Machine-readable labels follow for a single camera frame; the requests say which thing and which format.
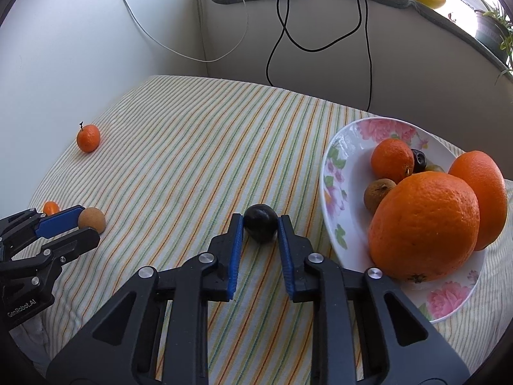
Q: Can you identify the green-yellow round fruit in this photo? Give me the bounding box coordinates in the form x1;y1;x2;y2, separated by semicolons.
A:
424;163;444;172

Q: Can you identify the large smooth orange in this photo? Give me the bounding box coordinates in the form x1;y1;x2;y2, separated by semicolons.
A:
449;150;508;251

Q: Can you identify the white floral plate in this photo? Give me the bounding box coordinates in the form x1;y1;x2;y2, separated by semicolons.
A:
319;116;486;323

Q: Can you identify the brown longan fruit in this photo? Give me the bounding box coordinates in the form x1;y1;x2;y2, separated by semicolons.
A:
77;207;106;234
364;178;397;215

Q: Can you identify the striped tablecloth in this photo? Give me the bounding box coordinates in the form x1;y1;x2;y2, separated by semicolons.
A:
11;76;512;384

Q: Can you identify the mandarin with rough skin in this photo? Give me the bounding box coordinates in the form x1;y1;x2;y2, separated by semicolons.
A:
370;138;415;184

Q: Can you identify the dark plum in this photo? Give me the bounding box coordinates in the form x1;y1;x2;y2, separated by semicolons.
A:
411;149;427;173
243;203;278;244

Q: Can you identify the small mandarin with stem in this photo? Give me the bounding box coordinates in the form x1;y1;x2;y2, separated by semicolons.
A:
76;122;101;153

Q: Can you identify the potted spider plant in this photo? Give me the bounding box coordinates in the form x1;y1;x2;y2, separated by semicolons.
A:
460;0;512;82

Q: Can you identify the large bumpy orange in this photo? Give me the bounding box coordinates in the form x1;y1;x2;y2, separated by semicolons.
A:
368;171;480;283

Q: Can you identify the white cable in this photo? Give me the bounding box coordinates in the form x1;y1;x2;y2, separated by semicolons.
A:
109;0;250;64

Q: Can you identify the black cable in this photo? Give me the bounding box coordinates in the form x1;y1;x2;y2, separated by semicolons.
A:
265;0;374;113

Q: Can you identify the small orange kumquat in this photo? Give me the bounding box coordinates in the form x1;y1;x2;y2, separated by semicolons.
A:
43;201;60;216

